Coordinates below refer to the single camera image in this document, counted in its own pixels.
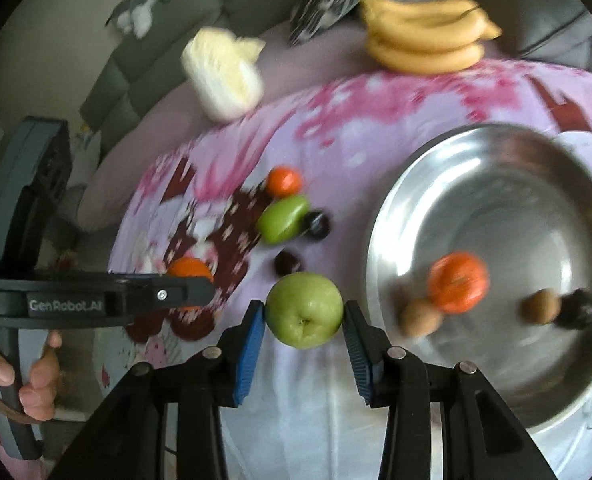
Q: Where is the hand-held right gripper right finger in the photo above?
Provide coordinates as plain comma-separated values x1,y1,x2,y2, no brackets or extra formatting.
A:
343,301,562,480

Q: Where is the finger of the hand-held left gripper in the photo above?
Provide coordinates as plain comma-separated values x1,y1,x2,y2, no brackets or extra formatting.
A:
126,273,217,326

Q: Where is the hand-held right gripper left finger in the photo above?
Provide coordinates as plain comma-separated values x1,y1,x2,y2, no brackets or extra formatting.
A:
48,300,268,480

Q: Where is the orange tangerine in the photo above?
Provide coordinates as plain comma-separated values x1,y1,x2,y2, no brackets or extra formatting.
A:
427,252,491,315
166,257,216,311
266,166,304,198

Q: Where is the small brown fruit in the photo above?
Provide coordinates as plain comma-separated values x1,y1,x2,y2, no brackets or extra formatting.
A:
398,298,444,337
520,288,562,325

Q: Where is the green apple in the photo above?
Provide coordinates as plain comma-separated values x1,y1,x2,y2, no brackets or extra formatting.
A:
265,272,345,350
256,195,311,246

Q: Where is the stainless steel basin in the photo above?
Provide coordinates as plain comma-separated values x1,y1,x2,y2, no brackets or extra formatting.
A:
365,122,592,433

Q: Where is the person's left hand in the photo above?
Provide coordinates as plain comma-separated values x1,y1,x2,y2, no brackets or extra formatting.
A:
0,331,63,422

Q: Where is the printed pink blanket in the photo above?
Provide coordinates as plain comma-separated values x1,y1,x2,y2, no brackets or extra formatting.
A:
93,57,592,480

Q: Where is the napa cabbage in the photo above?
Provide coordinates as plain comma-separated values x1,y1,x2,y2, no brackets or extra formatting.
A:
182,27,267,124

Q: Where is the grey green sofa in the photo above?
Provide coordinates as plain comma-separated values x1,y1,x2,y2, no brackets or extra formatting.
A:
76,0,327,133

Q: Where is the pink bed sheet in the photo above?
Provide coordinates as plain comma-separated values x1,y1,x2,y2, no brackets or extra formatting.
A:
78,25,592,233

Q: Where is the yellow banana bunch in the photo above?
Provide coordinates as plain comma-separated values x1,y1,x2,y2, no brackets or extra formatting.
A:
360,0,503,76

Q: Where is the black white patterned pillow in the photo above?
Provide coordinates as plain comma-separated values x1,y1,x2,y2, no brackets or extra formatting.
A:
288,0,408,47

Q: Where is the grey cushion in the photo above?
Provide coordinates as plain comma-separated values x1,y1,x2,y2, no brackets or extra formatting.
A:
481,0,592,70

